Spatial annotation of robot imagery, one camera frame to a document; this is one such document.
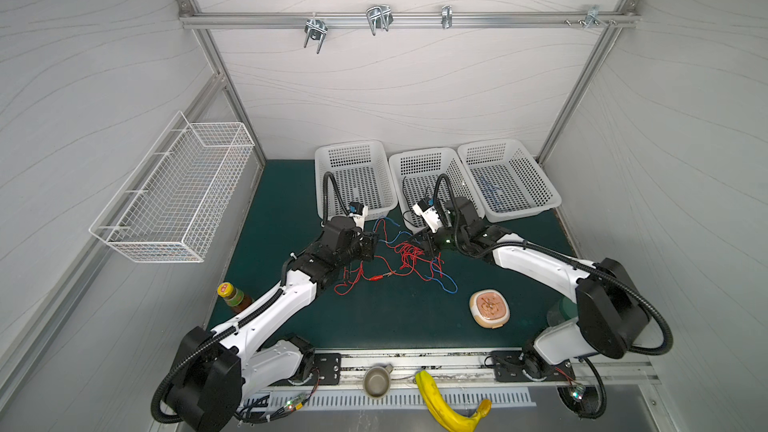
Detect horizontal aluminium rail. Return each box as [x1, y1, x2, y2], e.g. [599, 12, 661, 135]
[180, 9, 641, 30]

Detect middle white perforated basket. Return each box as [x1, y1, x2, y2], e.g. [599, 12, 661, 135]
[389, 148, 485, 233]

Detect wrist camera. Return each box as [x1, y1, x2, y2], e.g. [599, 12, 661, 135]
[347, 201, 368, 230]
[411, 198, 444, 233]

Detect right metal clamp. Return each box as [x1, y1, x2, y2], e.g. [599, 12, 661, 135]
[564, 5, 618, 30]

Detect white wire wall basket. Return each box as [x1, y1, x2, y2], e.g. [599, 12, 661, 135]
[89, 111, 254, 264]

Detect right white perforated basket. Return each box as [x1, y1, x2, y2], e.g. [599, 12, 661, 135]
[458, 139, 562, 223]

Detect small metal bracket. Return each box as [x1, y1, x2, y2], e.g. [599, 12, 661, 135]
[441, 5, 453, 30]

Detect round toy food disc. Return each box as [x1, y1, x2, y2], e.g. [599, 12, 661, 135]
[469, 289, 510, 329]

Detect yellow banana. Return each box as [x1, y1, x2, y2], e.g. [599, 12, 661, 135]
[415, 370, 492, 432]

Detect metal clamp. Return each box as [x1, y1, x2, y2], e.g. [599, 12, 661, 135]
[303, 18, 328, 54]
[564, 5, 618, 30]
[365, 4, 394, 36]

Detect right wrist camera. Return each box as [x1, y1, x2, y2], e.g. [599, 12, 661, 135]
[411, 198, 444, 233]

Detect left white perforated basket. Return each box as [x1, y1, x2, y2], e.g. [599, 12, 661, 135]
[314, 140, 398, 221]

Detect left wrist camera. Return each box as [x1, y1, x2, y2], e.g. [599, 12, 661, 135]
[347, 201, 368, 230]

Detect green lidded jar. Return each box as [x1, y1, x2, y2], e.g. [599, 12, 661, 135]
[546, 297, 578, 327]

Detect blue cable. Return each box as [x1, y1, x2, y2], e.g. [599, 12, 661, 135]
[371, 158, 511, 295]

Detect white perforated basket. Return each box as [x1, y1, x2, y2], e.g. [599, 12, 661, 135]
[458, 139, 562, 223]
[389, 148, 485, 233]
[314, 140, 398, 221]

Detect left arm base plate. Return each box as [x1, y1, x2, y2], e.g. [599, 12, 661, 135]
[295, 353, 342, 386]

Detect middle metal clamp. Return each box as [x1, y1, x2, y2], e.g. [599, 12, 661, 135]
[365, 4, 394, 36]

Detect white vented cable duct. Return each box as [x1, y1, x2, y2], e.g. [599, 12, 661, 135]
[244, 387, 536, 414]

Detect yellow capped sauce bottle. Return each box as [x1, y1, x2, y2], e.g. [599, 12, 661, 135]
[217, 282, 253, 314]

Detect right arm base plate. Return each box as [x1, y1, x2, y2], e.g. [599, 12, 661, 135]
[489, 350, 544, 382]

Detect black cable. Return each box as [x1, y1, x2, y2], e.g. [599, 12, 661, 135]
[400, 177, 421, 230]

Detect left metal clamp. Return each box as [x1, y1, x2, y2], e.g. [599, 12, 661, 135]
[303, 18, 328, 54]

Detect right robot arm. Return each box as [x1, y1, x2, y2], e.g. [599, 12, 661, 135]
[410, 174, 674, 373]

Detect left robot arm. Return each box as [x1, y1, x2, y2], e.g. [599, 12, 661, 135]
[150, 202, 378, 431]

